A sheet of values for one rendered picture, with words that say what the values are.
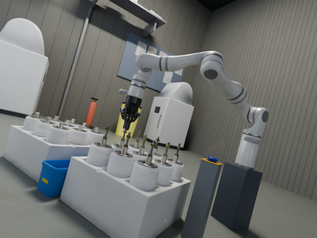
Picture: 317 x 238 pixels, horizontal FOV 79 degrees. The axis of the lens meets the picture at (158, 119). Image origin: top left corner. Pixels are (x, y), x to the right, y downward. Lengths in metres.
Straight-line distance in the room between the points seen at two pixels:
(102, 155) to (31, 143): 0.42
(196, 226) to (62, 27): 3.68
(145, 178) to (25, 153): 0.68
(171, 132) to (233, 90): 2.92
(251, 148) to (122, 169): 0.67
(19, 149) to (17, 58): 2.01
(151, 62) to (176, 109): 2.90
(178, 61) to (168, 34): 3.87
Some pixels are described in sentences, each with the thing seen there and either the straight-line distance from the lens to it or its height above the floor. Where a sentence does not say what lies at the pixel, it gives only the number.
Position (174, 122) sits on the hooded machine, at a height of 0.51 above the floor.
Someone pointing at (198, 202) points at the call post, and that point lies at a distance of 0.82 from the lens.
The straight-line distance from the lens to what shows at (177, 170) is 0.89.
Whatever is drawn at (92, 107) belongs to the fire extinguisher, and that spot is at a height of 0.36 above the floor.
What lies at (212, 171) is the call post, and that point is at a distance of 0.79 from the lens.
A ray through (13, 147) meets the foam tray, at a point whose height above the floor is 0.08.
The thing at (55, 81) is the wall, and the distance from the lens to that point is 3.82.
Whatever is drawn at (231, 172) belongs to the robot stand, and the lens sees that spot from 1.11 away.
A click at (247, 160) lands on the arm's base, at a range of 1.11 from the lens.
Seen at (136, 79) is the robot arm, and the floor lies 0.57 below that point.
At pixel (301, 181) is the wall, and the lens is 3.24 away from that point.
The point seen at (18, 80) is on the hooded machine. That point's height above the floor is 0.45.
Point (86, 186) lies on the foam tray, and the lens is 0.81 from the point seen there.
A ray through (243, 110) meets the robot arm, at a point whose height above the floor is 0.59.
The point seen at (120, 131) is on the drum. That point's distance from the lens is 3.58.
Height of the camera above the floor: 0.40
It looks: 1 degrees up
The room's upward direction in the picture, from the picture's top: 15 degrees clockwise
